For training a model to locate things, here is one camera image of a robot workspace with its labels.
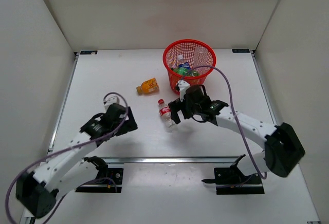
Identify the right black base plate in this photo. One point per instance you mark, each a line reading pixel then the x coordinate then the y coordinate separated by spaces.
pixel 229 182

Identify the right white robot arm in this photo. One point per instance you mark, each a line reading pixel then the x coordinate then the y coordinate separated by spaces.
pixel 281 147

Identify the aluminium table edge rail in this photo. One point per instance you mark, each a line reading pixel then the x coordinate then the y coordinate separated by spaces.
pixel 167 160

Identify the left black corner label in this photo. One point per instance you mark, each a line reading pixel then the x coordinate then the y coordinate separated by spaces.
pixel 88 52

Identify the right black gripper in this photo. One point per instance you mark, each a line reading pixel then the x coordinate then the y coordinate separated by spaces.
pixel 176 106

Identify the blue label water bottle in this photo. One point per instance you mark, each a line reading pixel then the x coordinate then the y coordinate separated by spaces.
pixel 182 63

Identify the clear crushed plastic bottle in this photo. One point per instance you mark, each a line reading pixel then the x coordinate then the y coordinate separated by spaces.
pixel 200 56

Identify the right black corner label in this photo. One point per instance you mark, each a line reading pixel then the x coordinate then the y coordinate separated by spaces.
pixel 240 50

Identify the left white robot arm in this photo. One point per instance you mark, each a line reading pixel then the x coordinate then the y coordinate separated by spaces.
pixel 40 189

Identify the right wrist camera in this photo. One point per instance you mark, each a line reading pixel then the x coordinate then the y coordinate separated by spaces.
pixel 182 86

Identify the green soda bottle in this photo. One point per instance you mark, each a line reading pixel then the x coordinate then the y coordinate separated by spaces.
pixel 183 71

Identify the red plastic mesh bin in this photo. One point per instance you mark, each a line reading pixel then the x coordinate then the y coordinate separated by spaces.
pixel 186 47

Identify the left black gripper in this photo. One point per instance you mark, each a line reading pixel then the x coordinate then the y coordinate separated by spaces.
pixel 131 123

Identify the black corner label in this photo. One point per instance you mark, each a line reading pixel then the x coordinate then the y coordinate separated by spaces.
pixel 240 50
pixel 88 52

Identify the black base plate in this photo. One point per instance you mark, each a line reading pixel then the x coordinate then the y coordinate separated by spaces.
pixel 229 182
pixel 108 182

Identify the orange juice bottle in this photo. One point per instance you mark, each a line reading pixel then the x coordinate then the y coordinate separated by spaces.
pixel 148 87

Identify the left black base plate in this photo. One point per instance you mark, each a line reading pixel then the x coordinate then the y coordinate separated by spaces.
pixel 108 182

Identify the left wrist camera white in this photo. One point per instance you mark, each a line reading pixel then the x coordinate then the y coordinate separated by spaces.
pixel 109 100

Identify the red label cola bottle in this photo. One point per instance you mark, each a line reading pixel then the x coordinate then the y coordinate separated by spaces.
pixel 165 114

